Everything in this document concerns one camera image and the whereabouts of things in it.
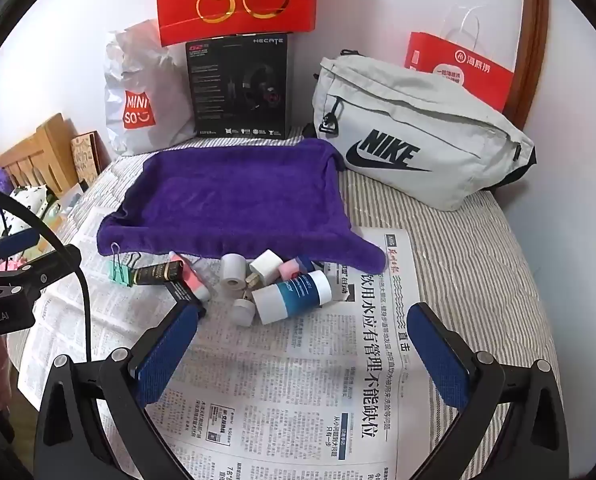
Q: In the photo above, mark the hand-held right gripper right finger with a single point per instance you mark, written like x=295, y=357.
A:
x=440, y=360

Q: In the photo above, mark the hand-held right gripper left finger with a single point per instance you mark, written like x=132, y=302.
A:
x=165, y=355

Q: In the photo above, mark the newspaper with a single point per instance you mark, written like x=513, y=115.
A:
x=288, y=385

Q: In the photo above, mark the red gift bag gold print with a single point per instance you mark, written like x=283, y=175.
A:
x=278, y=15

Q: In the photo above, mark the black rectangular bar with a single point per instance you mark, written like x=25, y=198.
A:
x=180, y=292

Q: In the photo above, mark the white dotted cloth bag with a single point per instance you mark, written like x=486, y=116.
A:
x=28, y=202

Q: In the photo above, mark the black gold tube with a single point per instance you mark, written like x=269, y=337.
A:
x=155, y=274

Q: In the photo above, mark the wooden rack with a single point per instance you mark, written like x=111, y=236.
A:
x=43, y=145

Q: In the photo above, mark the red box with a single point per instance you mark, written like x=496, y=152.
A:
x=457, y=65

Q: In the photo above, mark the black headset box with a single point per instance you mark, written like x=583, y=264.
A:
x=238, y=90

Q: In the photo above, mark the brown patterned box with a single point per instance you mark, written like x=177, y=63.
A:
x=85, y=157

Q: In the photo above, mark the purple towel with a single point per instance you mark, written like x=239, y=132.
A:
x=238, y=195

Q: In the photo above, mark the curved wooden bed frame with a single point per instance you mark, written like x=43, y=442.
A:
x=535, y=35

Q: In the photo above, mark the pink small container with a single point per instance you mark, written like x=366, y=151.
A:
x=290, y=270

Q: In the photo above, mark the grey waist bag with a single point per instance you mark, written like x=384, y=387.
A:
x=427, y=125

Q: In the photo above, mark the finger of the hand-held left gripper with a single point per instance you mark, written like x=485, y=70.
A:
x=13, y=244
x=43, y=276

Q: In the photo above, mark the white plastic shopping bag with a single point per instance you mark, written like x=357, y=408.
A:
x=143, y=65

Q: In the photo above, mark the green binder clip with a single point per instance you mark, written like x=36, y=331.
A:
x=118, y=271

